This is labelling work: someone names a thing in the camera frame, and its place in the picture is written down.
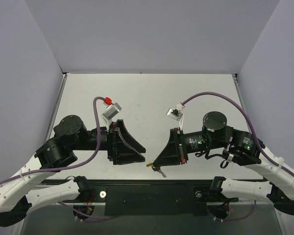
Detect silver key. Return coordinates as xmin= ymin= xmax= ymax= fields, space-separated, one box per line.
xmin=157 ymin=169 xmax=167 ymax=178

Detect metal keyring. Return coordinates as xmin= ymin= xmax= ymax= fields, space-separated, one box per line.
xmin=152 ymin=166 xmax=161 ymax=171

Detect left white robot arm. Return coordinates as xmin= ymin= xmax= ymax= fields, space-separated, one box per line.
xmin=0 ymin=115 xmax=146 ymax=227

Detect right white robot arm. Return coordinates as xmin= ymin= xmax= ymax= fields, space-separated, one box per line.
xmin=151 ymin=111 xmax=294 ymax=220

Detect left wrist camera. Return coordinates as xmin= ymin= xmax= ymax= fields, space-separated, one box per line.
xmin=101 ymin=103 xmax=122 ymax=125

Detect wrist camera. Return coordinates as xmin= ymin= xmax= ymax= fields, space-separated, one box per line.
xmin=101 ymin=103 xmax=122 ymax=125
xmin=167 ymin=107 xmax=184 ymax=130

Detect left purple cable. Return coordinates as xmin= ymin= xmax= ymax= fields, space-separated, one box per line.
xmin=0 ymin=96 xmax=113 ymax=189

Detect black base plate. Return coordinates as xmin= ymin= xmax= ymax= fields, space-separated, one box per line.
xmin=58 ymin=179 xmax=238 ymax=217

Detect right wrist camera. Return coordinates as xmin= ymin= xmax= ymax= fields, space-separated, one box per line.
xmin=167 ymin=107 xmax=184 ymax=130

